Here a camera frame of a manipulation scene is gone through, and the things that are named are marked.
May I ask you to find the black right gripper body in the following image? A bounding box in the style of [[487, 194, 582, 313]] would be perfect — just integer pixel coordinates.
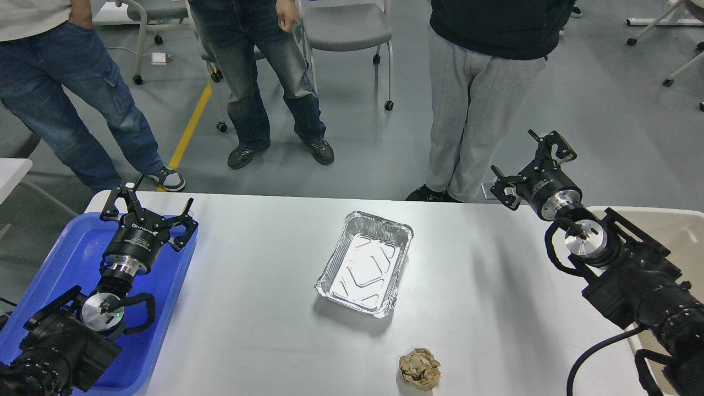
[[522, 168, 582, 221]]

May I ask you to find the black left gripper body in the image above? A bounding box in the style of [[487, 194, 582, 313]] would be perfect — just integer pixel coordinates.
[[103, 213, 168, 274]]

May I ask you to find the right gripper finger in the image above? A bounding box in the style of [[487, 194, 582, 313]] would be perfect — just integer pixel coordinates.
[[526, 129, 578, 175], [490, 165, 530, 211]]

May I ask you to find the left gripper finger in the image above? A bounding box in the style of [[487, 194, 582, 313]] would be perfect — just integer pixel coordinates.
[[100, 174, 145, 222], [156, 197, 199, 252]]

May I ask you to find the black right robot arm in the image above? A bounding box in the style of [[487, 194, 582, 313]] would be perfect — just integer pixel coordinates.
[[490, 130, 703, 395]]

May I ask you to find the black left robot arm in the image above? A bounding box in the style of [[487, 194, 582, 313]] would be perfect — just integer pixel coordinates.
[[2, 185, 198, 395]]

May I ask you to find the left floor socket plate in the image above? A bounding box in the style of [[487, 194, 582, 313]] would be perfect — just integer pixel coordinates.
[[482, 182, 496, 200]]

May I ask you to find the blue plastic tray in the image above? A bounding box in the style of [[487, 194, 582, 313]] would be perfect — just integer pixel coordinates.
[[0, 213, 199, 396]]

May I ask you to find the white side table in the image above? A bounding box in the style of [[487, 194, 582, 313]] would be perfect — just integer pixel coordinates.
[[0, 158, 33, 204]]

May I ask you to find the person in grey sweatpants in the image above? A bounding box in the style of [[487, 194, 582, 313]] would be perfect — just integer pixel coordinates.
[[407, 1, 574, 202]]

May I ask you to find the beige plastic bin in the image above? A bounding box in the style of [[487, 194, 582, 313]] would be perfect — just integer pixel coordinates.
[[566, 207, 702, 395]]

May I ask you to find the person in blue jeans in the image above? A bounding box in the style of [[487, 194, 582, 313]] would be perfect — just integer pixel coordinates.
[[1, 1, 186, 193]]

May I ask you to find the white power adapter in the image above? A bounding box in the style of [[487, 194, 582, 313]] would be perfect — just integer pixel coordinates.
[[150, 52, 168, 65]]

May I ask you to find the aluminium foil tray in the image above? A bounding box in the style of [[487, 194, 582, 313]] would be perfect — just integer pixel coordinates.
[[315, 211, 414, 318]]

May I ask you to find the crumpled brown paper ball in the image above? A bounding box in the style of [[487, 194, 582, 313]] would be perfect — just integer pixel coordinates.
[[398, 348, 442, 392]]

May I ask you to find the white chair base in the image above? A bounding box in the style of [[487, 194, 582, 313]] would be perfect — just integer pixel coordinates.
[[626, 1, 702, 87]]

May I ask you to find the grey chair at left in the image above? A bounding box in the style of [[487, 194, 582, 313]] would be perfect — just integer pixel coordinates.
[[107, 0, 229, 133]]

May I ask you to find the person in faded jeans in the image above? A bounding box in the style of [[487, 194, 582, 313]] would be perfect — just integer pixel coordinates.
[[187, 0, 335, 170]]

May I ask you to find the grey office chair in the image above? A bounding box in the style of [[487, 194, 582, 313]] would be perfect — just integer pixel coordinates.
[[297, 1, 394, 111]]

